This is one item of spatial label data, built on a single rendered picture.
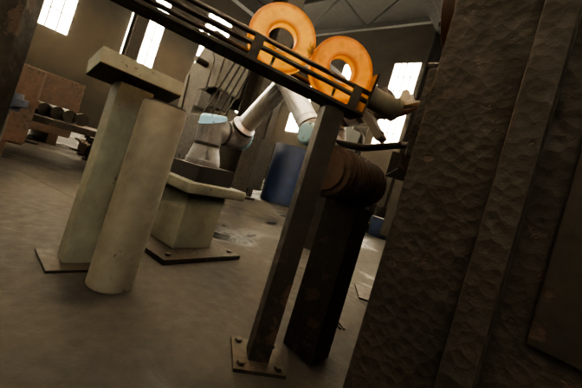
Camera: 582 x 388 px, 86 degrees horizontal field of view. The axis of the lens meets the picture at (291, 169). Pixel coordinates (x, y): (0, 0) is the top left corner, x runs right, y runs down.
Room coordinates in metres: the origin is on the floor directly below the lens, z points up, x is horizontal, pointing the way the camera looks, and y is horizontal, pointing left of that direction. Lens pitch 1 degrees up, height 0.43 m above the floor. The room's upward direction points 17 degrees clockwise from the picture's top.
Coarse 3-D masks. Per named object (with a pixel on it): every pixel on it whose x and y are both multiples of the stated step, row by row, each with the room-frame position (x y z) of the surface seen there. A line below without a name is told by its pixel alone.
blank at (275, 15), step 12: (264, 12) 0.67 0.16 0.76; (276, 12) 0.68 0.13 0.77; (288, 12) 0.68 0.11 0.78; (300, 12) 0.69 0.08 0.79; (252, 24) 0.67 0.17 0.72; (264, 24) 0.67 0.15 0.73; (276, 24) 0.69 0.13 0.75; (288, 24) 0.69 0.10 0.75; (300, 24) 0.69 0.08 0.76; (312, 24) 0.70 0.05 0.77; (252, 36) 0.67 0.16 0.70; (300, 36) 0.69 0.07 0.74; (312, 36) 0.70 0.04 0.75; (300, 48) 0.69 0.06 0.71; (312, 48) 0.70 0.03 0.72; (264, 60) 0.68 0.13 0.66; (276, 60) 0.68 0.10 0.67; (288, 72) 0.70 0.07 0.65
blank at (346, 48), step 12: (336, 36) 0.71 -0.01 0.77; (324, 48) 0.71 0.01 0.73; (336, 48) 0.71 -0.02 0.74; (348, 48) 0.72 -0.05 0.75; (360, 48) 0.73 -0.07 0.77; (312, 60) 0.70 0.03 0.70; (324, 60) 0.71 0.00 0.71; (348, 60) 0.73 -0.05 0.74; (360, 60) 0.73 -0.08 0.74; (360, 72) 0.73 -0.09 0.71; (312, 84) 0.72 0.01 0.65; (324, 84) 0.71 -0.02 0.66; (360, 84) 0.73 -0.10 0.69; (336, 96) 0.72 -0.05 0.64; (348, 96) 0.73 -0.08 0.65
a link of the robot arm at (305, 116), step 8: (280, 88) 1.11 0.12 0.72; (288, 96) 1.06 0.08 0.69; (296, 96) 1.05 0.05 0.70; (288, 104) 1.06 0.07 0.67; (296, 104) 1.03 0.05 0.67; (304, 104) 1.03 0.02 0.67; (296, 112) 1.03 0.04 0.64; (304, 112) 1.01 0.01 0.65; (312, 112) 1.02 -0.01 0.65; (296, 120) 1.03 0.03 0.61; (304, 120) 1.00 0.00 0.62; (312, 120) 1.00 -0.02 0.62; (304, 128) 0.97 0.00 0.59; (312, 128) 0.95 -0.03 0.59; (304, 136) 0.97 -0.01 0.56; (304, 144) 0.97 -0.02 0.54
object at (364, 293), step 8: (392, 152) 1.64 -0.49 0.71; (392, 160) 1.64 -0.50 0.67; (400, 160) 1.38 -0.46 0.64; (408, 160) 1.38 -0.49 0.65; (392, 168) 1.64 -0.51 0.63; (400, 168) 1.38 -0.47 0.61; (392, 176) 1.59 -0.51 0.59; (400, 176) 1.53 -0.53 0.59; (360, 288) 1.53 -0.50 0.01; (368, 288) 1.57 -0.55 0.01; (360, 296) 1.41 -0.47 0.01; (368, 296) 1.44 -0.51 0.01
